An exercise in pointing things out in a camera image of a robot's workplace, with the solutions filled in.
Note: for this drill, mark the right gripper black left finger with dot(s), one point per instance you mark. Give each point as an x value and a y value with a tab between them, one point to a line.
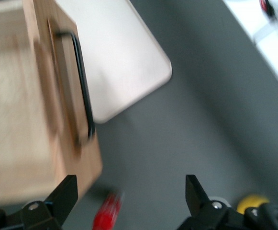
59	198

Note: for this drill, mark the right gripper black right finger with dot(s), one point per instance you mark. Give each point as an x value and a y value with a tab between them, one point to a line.
198	201

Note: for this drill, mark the wooden drawer front panel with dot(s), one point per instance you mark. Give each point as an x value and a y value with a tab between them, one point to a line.
62	91

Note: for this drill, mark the red plaid cardboard box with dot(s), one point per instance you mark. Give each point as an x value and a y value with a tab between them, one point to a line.
108	212

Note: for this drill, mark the yellow round object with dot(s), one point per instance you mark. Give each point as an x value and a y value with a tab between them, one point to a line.
251	202

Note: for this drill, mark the white rounded plastic tray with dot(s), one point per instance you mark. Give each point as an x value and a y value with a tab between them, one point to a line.
124	60

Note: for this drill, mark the red and black object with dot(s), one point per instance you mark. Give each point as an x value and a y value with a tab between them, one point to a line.
265	5

